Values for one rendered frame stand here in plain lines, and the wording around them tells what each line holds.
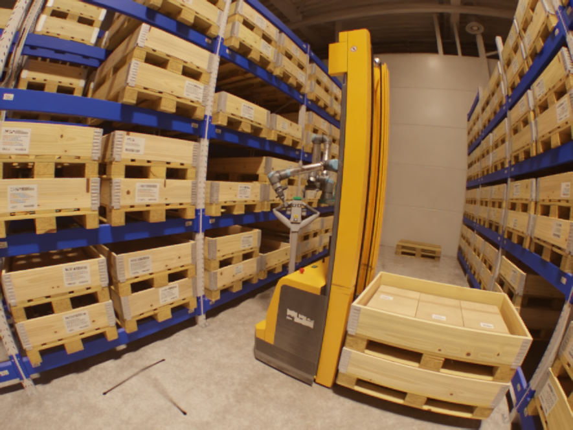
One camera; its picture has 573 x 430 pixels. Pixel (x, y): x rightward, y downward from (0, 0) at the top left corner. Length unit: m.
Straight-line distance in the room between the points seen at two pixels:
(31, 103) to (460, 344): 2.97
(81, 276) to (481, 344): 2.56
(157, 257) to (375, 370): 1.84
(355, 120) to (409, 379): 1.69
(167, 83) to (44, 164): 1.13
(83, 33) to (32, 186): 2.16
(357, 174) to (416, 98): 6.71
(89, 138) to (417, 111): 7.64
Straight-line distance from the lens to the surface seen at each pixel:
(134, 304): 2.21
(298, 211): 2.30
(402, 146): 7.74
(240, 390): 2.10
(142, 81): 2.11
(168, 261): 2.25
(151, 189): 2.05
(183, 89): 2.29
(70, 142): 1.85
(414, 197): 7.58
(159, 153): 2.10
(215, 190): 2.48
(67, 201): 1.84
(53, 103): 1.94
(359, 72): 1.73
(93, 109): 1.99
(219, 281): 2.72
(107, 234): 2.02
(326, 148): 3.21
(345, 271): 1.63
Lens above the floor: 1.53
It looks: 7 degrees down
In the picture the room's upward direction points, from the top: 4 degrees clockwise
